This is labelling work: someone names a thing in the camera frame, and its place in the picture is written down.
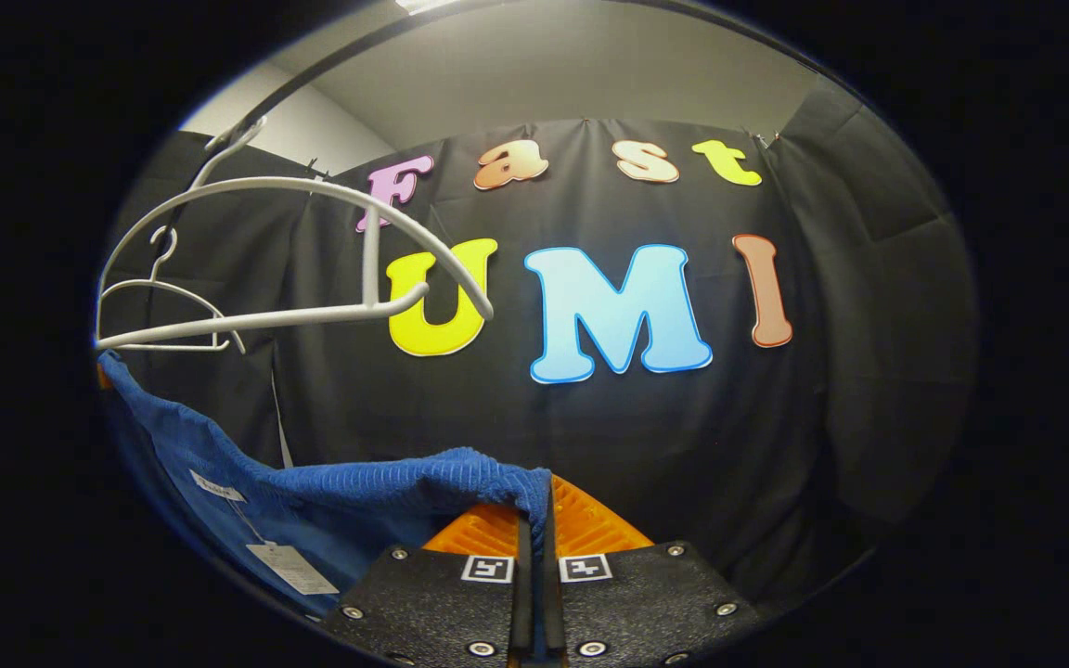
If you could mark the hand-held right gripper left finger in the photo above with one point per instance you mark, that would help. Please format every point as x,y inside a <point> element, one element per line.
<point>442,603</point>

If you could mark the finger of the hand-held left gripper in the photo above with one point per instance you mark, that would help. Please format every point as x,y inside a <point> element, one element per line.
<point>104,376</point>

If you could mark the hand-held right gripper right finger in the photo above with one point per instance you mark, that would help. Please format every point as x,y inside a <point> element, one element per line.
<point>646,603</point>

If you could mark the white plastic clothes hanger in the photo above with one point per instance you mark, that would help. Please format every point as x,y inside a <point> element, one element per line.
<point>312,313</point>
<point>182,347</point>

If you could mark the black metal clothes rack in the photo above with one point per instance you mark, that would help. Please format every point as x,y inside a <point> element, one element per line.
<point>330,63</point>

